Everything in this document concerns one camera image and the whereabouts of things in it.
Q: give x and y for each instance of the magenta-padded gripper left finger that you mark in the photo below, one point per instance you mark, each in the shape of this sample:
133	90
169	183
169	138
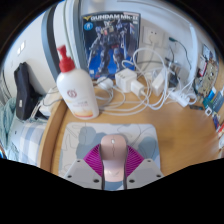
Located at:
80	173

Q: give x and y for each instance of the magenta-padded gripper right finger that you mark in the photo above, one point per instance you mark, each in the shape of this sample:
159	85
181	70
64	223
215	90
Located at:
146	173

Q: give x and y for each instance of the pink computer mouse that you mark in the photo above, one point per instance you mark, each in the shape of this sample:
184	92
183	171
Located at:
113	156

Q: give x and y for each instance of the grey cloud print mouse pad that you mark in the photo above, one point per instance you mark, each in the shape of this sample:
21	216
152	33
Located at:
80	136

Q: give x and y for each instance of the plaid bed sheet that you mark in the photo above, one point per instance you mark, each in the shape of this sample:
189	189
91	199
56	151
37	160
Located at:
30	140

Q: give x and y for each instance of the white red-capped pump bottle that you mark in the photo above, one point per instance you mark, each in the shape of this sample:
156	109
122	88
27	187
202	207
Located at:
78	93

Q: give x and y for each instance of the white power strip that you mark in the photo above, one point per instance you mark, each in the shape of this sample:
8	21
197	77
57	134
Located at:
182	99

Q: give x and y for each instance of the teal blanket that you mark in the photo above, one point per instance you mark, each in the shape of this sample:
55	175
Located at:
6	126

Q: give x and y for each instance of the small white cube clock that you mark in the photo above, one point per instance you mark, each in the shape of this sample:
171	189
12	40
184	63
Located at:
208	111

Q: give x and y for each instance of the white charger block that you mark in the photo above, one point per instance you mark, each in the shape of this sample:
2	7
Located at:
125	80

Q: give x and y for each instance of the black bag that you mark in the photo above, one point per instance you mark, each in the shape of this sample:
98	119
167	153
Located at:
26	90

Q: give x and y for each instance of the colourful printed box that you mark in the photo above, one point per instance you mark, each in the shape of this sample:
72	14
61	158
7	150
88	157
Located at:
206	71

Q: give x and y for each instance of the blue robot model kit box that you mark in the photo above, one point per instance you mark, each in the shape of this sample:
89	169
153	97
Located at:
111	40

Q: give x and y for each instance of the grey metal desk frame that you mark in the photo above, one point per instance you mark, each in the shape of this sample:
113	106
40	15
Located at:
50	40

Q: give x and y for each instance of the white wall socket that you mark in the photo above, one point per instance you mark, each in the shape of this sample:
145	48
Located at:
154	36

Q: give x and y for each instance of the white wall switch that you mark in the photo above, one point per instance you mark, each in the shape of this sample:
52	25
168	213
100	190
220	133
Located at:
21	47

